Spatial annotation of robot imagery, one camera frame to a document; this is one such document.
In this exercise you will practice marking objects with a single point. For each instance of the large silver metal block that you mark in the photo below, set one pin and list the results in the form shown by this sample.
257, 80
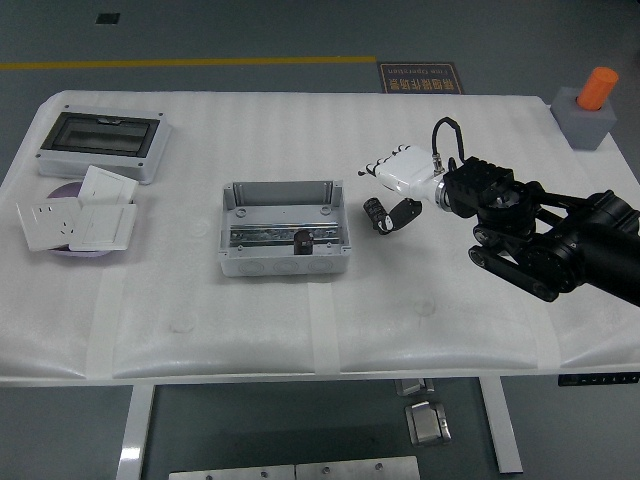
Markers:
427, 422

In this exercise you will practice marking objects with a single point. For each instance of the grey block holder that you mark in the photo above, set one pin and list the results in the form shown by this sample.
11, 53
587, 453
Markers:
585, 130

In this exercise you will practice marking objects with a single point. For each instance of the white wall socket panel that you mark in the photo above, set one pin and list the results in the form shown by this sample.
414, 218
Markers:
47, 222

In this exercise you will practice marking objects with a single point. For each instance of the grey box with dark window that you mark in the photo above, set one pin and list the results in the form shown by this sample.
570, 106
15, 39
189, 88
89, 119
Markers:
100, 132

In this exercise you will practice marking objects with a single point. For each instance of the white tape strip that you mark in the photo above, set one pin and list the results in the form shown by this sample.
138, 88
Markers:
103, 325

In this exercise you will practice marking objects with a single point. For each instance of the white foam mat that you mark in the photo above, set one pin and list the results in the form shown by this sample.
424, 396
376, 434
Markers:
300, 140

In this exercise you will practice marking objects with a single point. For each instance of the metal mounting rail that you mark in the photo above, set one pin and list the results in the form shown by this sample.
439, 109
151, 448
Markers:
260, 233

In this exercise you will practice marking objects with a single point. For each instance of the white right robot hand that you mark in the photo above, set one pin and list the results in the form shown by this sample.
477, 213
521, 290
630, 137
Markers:
407, 170

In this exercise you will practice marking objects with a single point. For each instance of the orange cylinder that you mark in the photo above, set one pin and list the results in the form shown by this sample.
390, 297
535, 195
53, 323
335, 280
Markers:
597, 87

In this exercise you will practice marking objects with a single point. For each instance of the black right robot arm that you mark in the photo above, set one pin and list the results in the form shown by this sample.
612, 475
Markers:
600, 235

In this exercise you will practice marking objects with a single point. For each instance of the small silver metal block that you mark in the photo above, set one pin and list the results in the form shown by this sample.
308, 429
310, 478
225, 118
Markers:
412, 386

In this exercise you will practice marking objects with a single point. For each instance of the black cylindrical battery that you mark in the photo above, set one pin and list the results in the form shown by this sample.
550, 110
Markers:
303, 244
372, 210

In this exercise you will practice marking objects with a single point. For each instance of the white table leg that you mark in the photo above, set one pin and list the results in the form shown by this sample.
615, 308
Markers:
135, 430
502, 430

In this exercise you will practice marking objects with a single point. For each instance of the black table control panel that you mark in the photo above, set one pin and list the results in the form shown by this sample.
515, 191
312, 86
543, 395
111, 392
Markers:
597, 379

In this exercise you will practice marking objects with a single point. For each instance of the grey metal plate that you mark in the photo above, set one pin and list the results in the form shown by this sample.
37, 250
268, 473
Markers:
232, 473

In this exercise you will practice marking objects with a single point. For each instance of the purple plate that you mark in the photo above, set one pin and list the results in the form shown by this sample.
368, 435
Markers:
65, 191

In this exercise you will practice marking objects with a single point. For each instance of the white wall switch panel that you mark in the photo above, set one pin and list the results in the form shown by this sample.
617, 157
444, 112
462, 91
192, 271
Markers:
107, 186
102, 225

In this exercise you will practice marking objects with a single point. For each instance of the grey open junction box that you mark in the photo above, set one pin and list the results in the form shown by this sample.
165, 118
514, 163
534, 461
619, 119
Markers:
280, 265

